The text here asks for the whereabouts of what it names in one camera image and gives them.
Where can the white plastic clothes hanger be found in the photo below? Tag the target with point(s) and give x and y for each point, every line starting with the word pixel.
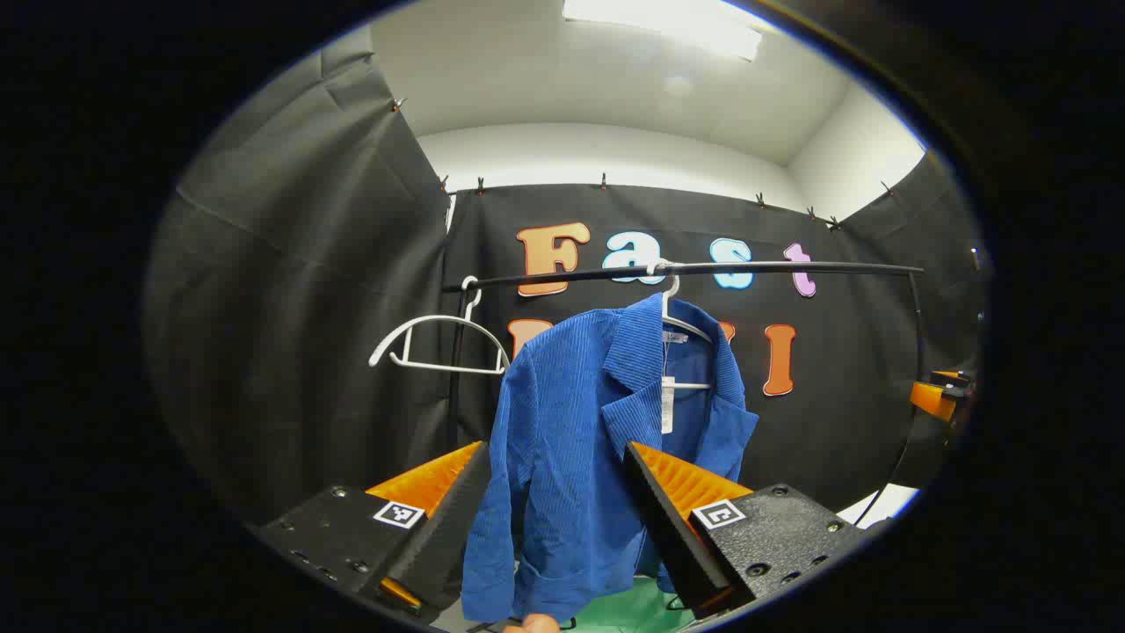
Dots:
pixel 439 320
pixel 673 308

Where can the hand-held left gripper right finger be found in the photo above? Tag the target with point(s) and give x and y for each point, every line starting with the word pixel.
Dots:
pixel 668 527

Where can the black backdrop cloth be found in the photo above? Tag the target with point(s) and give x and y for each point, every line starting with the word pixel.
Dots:
pixel 290 290

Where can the white paper garment tag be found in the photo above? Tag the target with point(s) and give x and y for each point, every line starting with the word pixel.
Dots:
pixel 667 406

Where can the green laundry hamper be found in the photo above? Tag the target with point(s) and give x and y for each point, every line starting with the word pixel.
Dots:
pixel 633 607

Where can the row of small backdrop clips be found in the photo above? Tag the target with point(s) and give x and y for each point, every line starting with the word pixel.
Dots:
pixel 603 182

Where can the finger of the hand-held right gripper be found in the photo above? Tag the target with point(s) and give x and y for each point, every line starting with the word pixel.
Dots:
pixel 930 400
pixel 951 378

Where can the ceiling light panel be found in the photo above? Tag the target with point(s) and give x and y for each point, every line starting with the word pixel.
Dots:
pixel 668 22

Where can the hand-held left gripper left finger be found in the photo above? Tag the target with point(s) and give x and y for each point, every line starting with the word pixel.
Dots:
pixel 448 527

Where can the black metal clothes rack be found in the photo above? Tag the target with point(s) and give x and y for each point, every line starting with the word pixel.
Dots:
pixel 791 267

